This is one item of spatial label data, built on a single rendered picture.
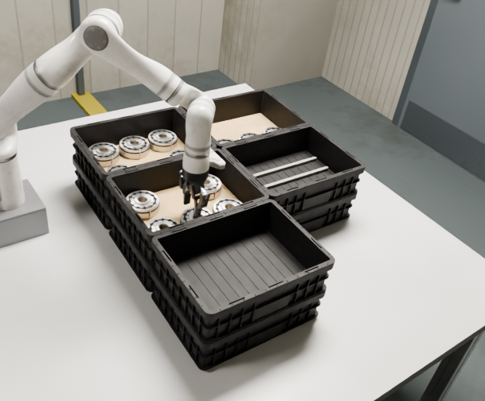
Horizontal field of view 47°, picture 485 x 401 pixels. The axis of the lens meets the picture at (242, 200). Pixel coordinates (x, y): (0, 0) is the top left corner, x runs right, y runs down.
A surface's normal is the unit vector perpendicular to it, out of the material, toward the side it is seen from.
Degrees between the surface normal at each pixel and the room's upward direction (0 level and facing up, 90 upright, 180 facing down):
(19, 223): 90
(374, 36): 90
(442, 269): 0
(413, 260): 0
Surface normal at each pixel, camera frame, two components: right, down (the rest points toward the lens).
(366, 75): -0.81, 0.28
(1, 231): 0.57, 0.55
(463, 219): 0.11, -0.79
